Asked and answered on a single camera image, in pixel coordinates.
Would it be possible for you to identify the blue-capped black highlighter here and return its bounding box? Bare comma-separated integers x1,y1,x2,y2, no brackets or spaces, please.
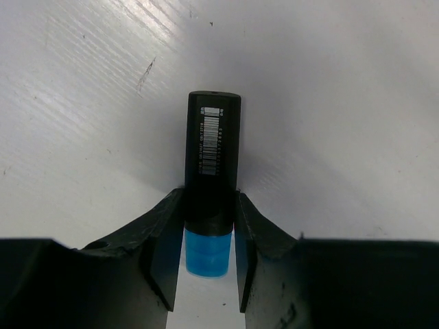
184,90,241,278

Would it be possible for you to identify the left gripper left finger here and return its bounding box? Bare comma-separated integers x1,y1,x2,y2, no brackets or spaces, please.
1,188,183,328

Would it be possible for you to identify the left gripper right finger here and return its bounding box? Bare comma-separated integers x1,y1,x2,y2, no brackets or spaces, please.
235,193,438,328

